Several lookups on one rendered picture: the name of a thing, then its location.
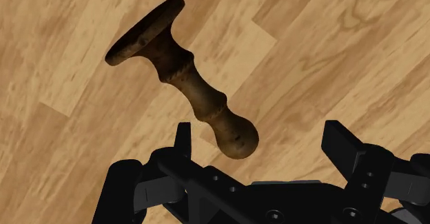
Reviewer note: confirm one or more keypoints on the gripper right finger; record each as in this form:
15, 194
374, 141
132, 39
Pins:
366, 163

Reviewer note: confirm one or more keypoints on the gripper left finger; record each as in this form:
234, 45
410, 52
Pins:
174, 174

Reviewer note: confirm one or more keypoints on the brown wooden turned stamp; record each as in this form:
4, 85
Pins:
188, 78

